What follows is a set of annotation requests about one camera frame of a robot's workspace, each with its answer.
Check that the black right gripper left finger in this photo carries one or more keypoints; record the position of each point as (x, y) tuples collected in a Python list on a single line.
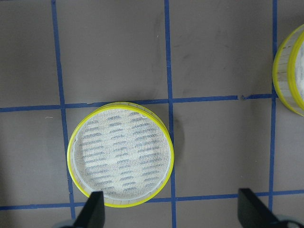
[(92, 214)]

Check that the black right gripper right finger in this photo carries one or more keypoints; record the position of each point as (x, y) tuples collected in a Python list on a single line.
[(252, 212)]

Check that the yellow bamboo steamer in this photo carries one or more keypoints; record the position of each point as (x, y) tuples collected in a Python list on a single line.
[(122, 149), (288, 71)]

